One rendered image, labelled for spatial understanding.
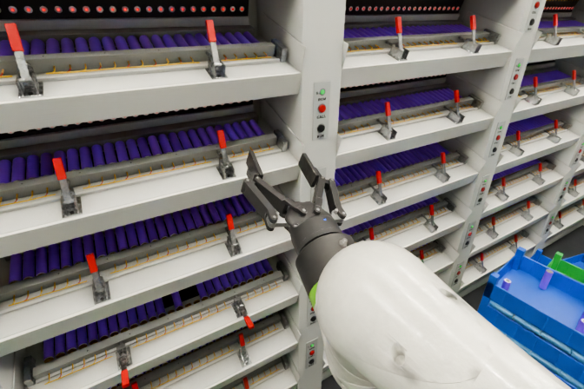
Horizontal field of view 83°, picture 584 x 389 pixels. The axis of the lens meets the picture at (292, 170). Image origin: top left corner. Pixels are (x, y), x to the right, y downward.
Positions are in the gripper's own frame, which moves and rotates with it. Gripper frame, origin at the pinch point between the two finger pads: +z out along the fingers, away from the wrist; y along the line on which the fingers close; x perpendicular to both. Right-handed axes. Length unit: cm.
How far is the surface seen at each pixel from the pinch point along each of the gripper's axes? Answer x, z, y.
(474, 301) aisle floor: -74, -6, 120
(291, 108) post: 5.6, 12.0, 5.2
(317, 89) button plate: 11.9, 9.6, 8.0
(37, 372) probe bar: -48, -8, -41
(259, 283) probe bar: -39.5, -0.6, 5.8
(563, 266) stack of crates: -33, -16, 122
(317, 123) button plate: 5.0, 7.7, 9.9
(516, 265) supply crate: -26, -16, 84
